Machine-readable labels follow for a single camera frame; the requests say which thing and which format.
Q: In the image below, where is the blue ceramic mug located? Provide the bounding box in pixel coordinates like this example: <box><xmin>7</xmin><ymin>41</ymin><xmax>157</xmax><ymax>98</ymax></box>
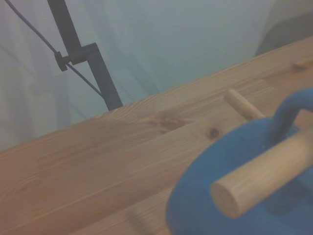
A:
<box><xmin>165</xmin><ymin>87</ymin><xmax>313</xmax><ymax>235</ymax></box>

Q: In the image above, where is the wooden mug rack peg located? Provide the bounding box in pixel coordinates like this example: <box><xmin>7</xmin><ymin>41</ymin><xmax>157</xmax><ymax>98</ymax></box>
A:
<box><xmin>224</xmin><ymin>89</ymin><xmax>266</xmax><ymax>122</ymax></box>
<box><xmin>210</xmin><ymin>129</ymin><xmax>313</xmax><ymax>219</ymax></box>

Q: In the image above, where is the white curtain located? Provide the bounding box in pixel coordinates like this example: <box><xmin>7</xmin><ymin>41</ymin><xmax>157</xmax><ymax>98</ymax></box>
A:
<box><xmin>0</xmin><ymin>0</ymin><xmax>279</xmax><ymax>151</ymax></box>

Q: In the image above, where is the black metal camera stand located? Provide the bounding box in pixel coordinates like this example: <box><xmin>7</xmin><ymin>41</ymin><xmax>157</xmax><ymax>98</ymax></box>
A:
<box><xmin>47</xmin><ymin>0</ymin><xmax>124</xmax><ymax>111</ymax></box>

